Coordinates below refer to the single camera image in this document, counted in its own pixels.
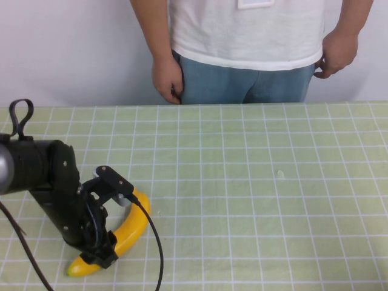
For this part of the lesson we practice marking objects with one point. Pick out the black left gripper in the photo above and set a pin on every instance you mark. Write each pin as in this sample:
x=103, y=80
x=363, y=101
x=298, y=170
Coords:
x=66, y=209

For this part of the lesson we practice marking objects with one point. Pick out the yellow banana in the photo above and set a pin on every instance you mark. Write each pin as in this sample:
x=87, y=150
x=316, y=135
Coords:
x=133, y=225

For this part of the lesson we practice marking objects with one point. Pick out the person's left forearm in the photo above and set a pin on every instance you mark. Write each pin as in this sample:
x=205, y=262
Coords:
x=348, y=16

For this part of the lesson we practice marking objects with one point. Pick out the person's right forearm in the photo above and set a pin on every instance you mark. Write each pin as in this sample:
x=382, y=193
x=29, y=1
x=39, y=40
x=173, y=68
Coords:
x=150, y=27

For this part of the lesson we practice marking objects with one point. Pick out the black and silver left robot arm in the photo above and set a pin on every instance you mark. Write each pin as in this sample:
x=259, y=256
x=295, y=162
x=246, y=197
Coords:
x=30, y=163

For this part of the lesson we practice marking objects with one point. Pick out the person's right hand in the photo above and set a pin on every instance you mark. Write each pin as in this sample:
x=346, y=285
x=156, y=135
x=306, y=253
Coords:
x=165, y=78

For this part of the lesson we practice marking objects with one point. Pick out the person's left hand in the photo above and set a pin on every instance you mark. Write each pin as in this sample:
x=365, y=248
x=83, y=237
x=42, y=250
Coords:
x=336, y=54

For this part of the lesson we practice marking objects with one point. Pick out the green checked tablecloth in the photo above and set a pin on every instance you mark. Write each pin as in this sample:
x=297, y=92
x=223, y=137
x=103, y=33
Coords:
x=257, y=197

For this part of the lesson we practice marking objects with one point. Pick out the blue jeans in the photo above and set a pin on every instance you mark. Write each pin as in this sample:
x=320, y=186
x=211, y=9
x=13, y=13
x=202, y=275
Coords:
x=242, y=86

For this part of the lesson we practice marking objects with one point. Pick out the white t-shirt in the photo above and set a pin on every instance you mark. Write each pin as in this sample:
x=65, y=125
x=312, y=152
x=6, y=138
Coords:
x=242, y=30

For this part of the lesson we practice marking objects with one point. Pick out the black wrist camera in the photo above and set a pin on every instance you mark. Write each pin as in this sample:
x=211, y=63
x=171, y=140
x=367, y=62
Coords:
x=115, y=182

